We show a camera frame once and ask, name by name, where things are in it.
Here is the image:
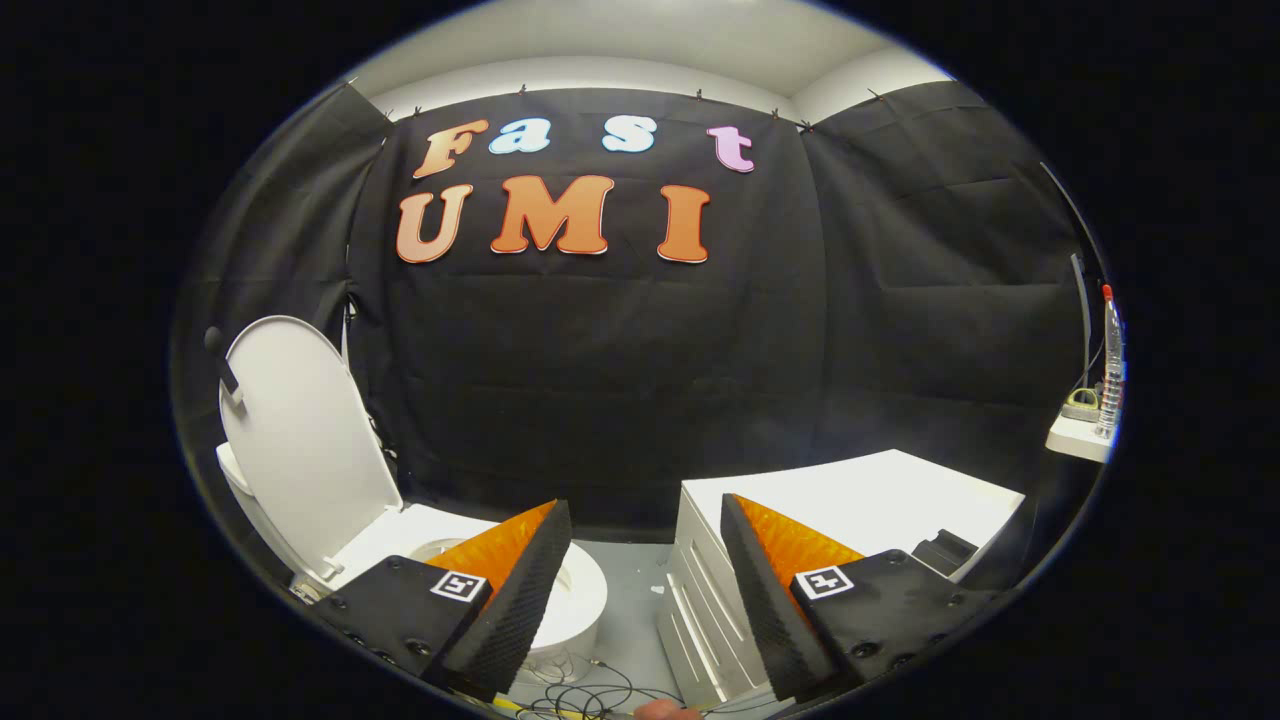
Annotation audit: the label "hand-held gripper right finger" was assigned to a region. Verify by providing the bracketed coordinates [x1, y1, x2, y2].
[720, 492, 1001, 701]

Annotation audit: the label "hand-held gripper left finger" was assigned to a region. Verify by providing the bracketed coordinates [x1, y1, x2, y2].
[315, 498, 573, 701]

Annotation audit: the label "white toilet lid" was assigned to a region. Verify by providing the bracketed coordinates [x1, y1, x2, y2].
[218, 315, 405, 593]

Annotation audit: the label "black lid pull strap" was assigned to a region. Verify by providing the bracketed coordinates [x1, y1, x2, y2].
[204, 326, 242, 397]

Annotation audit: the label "white toilet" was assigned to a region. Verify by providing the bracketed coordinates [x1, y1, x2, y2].
[215, 440, 609, 687]

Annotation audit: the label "white drawer cabinet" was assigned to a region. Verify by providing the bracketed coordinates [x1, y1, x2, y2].
[657, 449, 1027, 713]

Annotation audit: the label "black backdrop cloth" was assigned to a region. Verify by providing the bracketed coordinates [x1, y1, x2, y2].
[170, 80, 1103, 547]

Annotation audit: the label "white shelf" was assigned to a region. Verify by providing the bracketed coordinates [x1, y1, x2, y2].
[1045, 412, 1114, 464]

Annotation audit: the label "clear red-capped water bottle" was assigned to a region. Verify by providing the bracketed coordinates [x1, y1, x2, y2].
[1098, 285, 1127, 440]

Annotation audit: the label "grey upright pole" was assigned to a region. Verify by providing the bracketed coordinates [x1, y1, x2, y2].
[1070, 253, 1094, 393]

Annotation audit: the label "curved black rod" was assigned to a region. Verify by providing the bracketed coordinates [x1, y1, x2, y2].
[1040, 162, 1107, 283]

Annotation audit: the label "black floor cables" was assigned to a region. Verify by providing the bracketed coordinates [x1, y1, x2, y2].
[510, 655, 723, 720]

